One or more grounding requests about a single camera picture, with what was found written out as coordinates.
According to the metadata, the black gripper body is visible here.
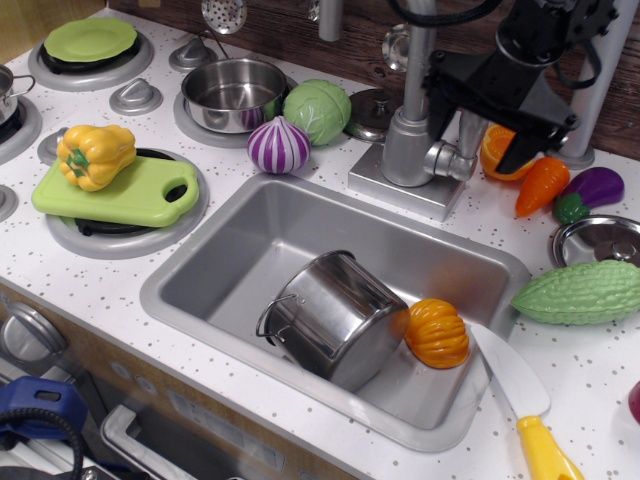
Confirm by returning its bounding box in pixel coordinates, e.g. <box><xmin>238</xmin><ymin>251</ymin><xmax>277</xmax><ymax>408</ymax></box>
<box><xmin>423</xmin><ymin>24</ymin><xmax>580</xmax><ymax>145</ymax></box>

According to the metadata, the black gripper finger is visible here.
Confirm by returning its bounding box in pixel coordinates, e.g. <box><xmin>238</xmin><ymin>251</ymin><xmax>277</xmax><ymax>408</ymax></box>
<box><xmin>427</xmin><ymin>89</ymin><xmax>460</xmax><ymax>141</ymax></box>
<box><xmin>496</xmin><ymin>126</ymin><xmax>550</xmax><ymax>174</ymax></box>

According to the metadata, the silver faucet lever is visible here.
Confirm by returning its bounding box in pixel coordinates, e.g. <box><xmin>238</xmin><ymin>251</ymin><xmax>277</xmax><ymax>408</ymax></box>
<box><xmin>458</xmin><ymin>110</ymin><xmax>489</xmax><ymax>159</ymax></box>

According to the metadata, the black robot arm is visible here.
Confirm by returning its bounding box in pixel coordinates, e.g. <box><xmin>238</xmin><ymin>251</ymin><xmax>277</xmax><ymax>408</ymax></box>
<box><xmin>382</xmin><ymin>1</ymin><xmax>619</xmax><ymax>186</ymax></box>

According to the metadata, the orange pepper half toy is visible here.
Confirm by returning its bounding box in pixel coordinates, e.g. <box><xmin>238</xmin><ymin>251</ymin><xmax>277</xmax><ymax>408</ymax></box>
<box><xmin>479</xmin><ymin>124</ymin><xmax>536</xmax><ymax>181</ymax></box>

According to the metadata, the orange carrot toy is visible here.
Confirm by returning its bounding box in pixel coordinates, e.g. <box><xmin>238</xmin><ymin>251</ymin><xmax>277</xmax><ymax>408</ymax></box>
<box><xmin>515</xmin><ymin>157</ymin><xmax>571</xmax><ymax>217</ymax></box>

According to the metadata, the grey support pole right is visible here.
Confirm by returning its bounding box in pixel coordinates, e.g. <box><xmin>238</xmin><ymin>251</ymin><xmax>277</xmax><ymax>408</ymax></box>
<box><xmin>546</xmin><ymin>0</ymin><xmax>639</xmax><ymax>170</ymax></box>

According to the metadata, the grey support pole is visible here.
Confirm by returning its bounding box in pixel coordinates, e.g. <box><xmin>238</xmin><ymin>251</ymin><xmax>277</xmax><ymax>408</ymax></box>
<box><xmin>318</xmin><ymin>0</ymin><xmax>344</xmax><ymax>42</ymax></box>
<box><xmin>546</xmin><ymin>0</ymin><xmax>639</xmax><ymax>170</ymax></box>

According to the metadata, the silver toy faucet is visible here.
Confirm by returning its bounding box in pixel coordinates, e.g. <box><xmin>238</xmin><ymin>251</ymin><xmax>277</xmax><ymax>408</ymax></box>
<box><xmin>348</xmin><ymin>26</ymin><xmax>478</xmax><ymax>222</ymax></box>

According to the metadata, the steel lid behind faucet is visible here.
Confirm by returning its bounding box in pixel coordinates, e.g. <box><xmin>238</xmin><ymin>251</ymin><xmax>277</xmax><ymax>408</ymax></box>
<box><xmin>343</xmin><ymin>89</ymin><xmax>403</xmax><ymax>143</ymax></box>

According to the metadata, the hanging steel ladle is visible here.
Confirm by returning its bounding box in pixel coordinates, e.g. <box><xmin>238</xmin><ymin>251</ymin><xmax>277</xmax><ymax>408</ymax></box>
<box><xmin>381</xmin><ymin>24</ymin><xmax>411</xmax><ymax>72</ymax></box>

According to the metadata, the purple eggplant toy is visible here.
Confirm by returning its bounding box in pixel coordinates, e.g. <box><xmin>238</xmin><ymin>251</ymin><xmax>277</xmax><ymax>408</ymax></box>
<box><xmin>552</xmin><ymin>167</ymin><xmax>625</xmax><ymax>224</ymax></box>

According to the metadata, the steel pot lid right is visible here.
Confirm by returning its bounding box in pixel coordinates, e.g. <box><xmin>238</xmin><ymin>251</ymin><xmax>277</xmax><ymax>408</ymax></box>
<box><xmin>550</xmin><ymin>215</ymin><xmax>639</xmax><ymax>267</ymax></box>

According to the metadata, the green cabbage toy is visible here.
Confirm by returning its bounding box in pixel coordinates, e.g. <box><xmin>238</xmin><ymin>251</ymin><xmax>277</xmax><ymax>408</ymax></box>
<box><xmin>283</xmin><ymin>79</ymin><xmax>352</xmax><ymax>146</ymax></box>

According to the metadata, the grey support pole centre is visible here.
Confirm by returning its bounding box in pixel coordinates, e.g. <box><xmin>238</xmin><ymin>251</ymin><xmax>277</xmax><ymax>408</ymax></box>
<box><xmin>318</xmin><ymin>0</ymin><xmax>344</xmax><ymax>42</ymax></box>

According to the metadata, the green bitter gourd toy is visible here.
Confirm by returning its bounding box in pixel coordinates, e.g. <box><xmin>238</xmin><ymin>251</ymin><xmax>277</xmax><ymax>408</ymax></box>
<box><xmin>511</xmin><ymin>260</ymin><xmax>639</xmax><ymax>325</ymax></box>

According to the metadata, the purple striped onion toy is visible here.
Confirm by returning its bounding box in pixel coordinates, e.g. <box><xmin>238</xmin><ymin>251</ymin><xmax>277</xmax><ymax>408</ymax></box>
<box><xmin>247</xmin><ymin>116</ymin><xmax>311</xmax><ymax>174</ymax></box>

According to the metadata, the orange pumpkin half toy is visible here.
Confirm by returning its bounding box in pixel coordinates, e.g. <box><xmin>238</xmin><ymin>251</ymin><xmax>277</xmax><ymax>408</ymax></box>
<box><xmin>405</xmin><ymin>298</ymin><xmax>470</xmax><ymax>369</ymax></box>

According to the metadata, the steel saucepan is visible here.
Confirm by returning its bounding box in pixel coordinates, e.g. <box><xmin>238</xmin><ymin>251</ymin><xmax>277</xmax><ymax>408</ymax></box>
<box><xmin>175</xmin><ymin>34</ymin><xmax>289</xmax><ymax>135</ymax></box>

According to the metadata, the hanging steel skimmer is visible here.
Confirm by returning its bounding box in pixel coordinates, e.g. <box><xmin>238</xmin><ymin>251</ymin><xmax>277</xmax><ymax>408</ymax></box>
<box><xmin>201</xmin><ymin>0</ymin><xmax>247</xmax><ymax>35</ymax></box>

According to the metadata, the steel pot in sink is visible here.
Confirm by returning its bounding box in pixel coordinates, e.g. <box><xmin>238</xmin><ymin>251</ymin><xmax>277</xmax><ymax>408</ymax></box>
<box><xmin>255</xmin><ymin>250</ymin><xmax>410</xmax><ymax>392</ymax></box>

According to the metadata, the grey stove knob top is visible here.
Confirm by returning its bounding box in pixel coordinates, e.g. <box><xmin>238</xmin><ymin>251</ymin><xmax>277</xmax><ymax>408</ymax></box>
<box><xmin>169</xmin><ymin>37</ymin><xmax>218</xmax><ymax>73</ymax></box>

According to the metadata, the grey stove knob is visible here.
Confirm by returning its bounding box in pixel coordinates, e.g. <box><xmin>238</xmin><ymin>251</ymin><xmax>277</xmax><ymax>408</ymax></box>
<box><xmin>109</xmin><ymin>78</ymin><xmax>163</xmax><ymax>116</ymax></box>
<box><xmin>169</xmin><ymin>37</ymin><xmax>218</xmax><ymax>73</ymax></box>
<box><xmin>37</xmin><ymin>127</ymin><xmax>68</xmax><ymax>166</ymax></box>

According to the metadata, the grey sink basin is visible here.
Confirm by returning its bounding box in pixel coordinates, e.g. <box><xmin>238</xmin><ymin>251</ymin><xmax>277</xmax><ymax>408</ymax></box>
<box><xmin>140</xmin><ymin>174</ymin><xmax>529</xmax><ymax>452</ymax></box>

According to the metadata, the purple toy at edge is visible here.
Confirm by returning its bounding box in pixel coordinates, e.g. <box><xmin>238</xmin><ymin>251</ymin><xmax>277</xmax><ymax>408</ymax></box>
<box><xmin>627</xmin><ymin>382</ymin><xmax>640</xmax><ymax>423</ymax></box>

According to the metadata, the green cutting board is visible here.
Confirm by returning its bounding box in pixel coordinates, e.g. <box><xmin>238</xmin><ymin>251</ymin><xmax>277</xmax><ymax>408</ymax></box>
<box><xmin>32</xmin><ymin>157</ymin><xmax>199</xmax><ymax>228</ymax></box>

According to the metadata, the grey stove knob middle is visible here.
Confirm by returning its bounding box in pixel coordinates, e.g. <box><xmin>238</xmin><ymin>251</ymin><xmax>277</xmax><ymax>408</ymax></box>
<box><xmin>109</xmin><ymin>78</ymin><xmax>163</xmax><ymax>116</ymax></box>

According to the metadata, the white yellow toy knife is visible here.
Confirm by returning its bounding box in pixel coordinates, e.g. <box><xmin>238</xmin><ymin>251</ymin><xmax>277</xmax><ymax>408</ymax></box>
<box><xmin>470</xmin><ymin>323</ymin><xmax>584</xmax><ymax>479</ymax></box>

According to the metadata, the yellow bell pepper toy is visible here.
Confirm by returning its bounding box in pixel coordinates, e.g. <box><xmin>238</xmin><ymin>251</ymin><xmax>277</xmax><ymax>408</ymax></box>
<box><xmin>56</xmin><ymin>125</ymin><xmax>137</xmax><ymax>192</ymax></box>

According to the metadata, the green toy plate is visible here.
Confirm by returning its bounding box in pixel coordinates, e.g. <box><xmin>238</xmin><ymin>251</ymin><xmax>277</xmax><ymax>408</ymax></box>
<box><xmin>44</xmin><ymin>17</ymin><xmax>137</xmax><ymax>63</ymax></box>

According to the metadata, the grey stove knob left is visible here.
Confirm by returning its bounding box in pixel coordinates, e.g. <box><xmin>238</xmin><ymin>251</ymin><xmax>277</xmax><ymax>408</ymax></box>
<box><xmin>37</xmin><ymin>127</ymin><xmax>68</xmax><ymax>166</ymax></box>

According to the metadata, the small steel pot left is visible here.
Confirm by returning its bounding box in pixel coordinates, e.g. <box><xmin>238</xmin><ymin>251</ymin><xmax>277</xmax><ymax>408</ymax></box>
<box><xmin>0</xmin><ymin>65</ymin><xmax>36</xmax><ymax>124</ymax></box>

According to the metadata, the grey oven knob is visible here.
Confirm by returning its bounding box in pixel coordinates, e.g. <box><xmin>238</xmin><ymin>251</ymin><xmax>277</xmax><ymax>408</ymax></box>
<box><xmin>1</xmin><ymin>302</ymin><xmax>67</xmax><ymax>363</ymax></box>

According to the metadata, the blue clamp device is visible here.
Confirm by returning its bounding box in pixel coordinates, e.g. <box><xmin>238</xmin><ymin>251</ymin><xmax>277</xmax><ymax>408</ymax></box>
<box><xmin>1</xmin><ymin>376</ymin><xmax>88</xmax><ymax>450</ymax></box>

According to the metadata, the grey burner ring back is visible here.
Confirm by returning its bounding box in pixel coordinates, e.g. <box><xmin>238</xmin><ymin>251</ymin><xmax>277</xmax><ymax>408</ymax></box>
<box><xmin>27</xmin><ymin>17</ymin><xmax>155</xmax><ymax>93</ymax></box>

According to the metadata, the grey burner ring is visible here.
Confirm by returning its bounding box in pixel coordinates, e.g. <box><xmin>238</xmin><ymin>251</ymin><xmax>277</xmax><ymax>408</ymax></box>
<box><xmin>27</xmin><ymin>17</ymin><xmax>155</xmax><ymax>93</ymax></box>
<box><xmin>44</xmin><ymin>146</ymin><xmax>211</xmax><ymax>261</ymax></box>

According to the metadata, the grey burner ring front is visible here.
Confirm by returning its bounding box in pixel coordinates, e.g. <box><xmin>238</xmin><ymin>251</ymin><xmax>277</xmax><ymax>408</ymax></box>
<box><xmin>44</xmin><ymin>146</ymin><xmax>211</xmax><ymax>261</ymax></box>

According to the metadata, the oven door handle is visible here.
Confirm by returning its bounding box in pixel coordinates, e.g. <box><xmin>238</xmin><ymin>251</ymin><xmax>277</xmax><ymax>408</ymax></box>
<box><xmin>100</xmin><ymin>405</ymin><xmax>198</xmax><ymax>479</ymax></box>

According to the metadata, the black cable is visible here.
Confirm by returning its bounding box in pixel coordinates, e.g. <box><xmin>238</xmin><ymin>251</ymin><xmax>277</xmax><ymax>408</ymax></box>
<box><xmin>0</xmin><ymin>405</ymin><xmax>81</xmax><ymax>480</ymax></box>

